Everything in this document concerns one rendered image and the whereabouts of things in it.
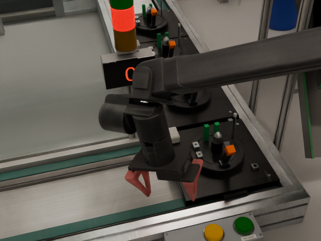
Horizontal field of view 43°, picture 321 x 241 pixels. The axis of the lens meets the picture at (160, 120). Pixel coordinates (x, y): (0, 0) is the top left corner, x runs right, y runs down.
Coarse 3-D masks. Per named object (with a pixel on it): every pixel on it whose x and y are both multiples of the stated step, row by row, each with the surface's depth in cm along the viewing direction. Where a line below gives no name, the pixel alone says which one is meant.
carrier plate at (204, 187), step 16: (192, 128) 115; (224, 128) 114; (240, 128) 114; (176, 144) 110; (256, 144) 109; (256, 160) 104; (208, 176) 101; (224, 176) 101; (240, 176) 101; (256, 176) 100; (272, 176) 100; (208, 192) 97; (224, 192) 97
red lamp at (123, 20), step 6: (132, 6) 86; (114, 12) 86; (120, 12) 85; (126, 12) 85; (132, 12) 86; (114, 18) 86; (120, 18) 86; (126, 18) 86; (132, 18) 87; (114, 24) 88; (120, 24) 87; (126, 24) 87; (132, 24) 88; (120, 30) 88; (126, 30) 88
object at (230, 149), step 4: (224, 144) 96; (228, 144) 96; (228, 148) 94; (232, 148) 94; (228, 152) 93; (232, 152) 93; (224, 156) 97; (228, 156) 96; (224, 160) 98; (228, 160) 99
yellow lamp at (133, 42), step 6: (114, 30) 89; (132, 30) 89; (114, 36) 90; (120, 36) 89; (126, 36) 89; (132, 36) 89; (120, 42) 90; (126, 42) 90; (132, 42) 90; (120, 48) 91; (126, 48) 90; (132, 48) 91
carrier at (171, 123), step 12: (180, 96) 123; (204, 96) 123; (216, 96) 125; (168, 108) 122; (180, 108) 119; (192, 108) 119; (204, 108) 121; (216, 108) 121; (228, 108) 121; (168, 120) 117; (180, 120) 117; (192, 120) 117; (204, 120) 117; (216, 120) 117
